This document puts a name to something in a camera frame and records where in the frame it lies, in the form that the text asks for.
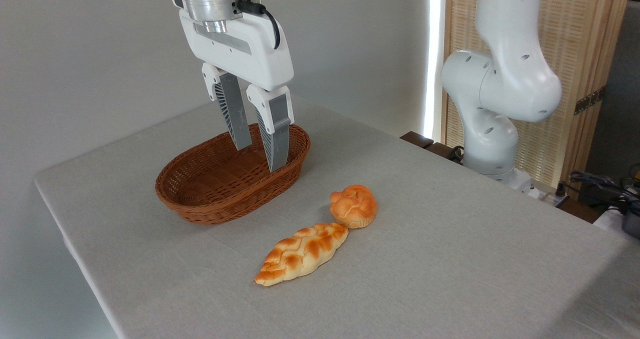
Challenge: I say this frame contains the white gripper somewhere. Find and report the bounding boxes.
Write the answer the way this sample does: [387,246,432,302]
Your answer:
[179,9,295,173]

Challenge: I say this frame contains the grey tablecloth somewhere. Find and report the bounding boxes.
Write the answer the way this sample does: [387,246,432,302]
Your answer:
[34,94,640,339]

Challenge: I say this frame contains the dark metal screen hinge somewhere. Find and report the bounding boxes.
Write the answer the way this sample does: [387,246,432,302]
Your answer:
[574,86,607,116]

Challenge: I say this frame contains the white power strip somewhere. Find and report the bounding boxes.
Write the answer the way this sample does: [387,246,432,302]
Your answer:
[529,186,572,208]

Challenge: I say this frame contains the brown wicker basket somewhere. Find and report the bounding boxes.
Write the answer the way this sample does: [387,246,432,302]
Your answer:
[155,123,311,226]

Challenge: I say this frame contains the long braided bread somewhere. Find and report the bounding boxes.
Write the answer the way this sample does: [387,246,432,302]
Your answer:
[254,222,350,287]

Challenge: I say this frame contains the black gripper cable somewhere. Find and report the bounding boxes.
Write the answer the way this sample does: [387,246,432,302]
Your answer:
[235,0,281,50]

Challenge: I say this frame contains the round braided bread bun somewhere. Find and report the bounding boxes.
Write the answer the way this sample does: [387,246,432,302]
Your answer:
[329,184,378,229]

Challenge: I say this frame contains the black cable bundle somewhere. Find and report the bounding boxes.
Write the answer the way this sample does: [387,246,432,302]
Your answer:
[569,165,640,216]

